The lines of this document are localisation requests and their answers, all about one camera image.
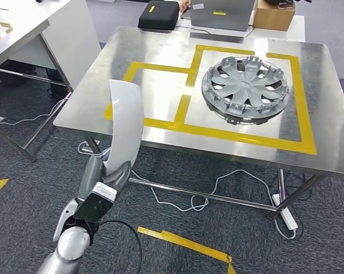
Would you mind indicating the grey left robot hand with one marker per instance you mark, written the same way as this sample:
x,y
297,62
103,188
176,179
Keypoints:
x,y
90,177

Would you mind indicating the white plastic mirror cover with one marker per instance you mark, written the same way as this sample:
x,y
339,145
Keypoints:
x,y
126,121

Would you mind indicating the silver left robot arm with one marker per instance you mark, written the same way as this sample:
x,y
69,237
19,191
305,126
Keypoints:
x,y
72,244

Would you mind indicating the steel workbench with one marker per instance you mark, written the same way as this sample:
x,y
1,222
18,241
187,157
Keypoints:
x,y
89,106

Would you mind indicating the yellow workbench tape marking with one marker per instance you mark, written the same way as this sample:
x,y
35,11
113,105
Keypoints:
x,y
232,136

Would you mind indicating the black bag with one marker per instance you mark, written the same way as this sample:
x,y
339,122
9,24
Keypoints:
x,y
57,85

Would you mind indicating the yellow floor tape corner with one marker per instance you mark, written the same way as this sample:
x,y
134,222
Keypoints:
x,y
183,241

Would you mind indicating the white desk chrome legs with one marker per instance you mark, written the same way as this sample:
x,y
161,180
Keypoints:
x,y
68,38

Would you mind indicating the black zip case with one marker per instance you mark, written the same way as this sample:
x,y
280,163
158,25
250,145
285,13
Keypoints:
x,y
158,17

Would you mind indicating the yellow desk tape strip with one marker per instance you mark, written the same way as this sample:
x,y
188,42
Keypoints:
x,y
6,25

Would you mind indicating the person's hand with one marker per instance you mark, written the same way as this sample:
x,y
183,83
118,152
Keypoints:
x,y
185,4

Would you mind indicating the silver wheel hubcap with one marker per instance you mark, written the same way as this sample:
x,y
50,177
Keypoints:
x,y
246,87

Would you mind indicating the grey laptop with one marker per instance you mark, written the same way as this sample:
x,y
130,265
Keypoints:
x,y
223,19

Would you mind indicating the cardboard box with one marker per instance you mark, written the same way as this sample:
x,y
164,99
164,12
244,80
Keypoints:
x,y
275,19

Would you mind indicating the black device with antennas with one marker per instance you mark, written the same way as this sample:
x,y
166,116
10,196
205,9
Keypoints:
x,y
281,3

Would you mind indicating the white table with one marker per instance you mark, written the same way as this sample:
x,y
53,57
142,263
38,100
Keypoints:
x,y
299,32

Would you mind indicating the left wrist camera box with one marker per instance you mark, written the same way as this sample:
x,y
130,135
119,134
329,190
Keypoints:
x,y
97,206

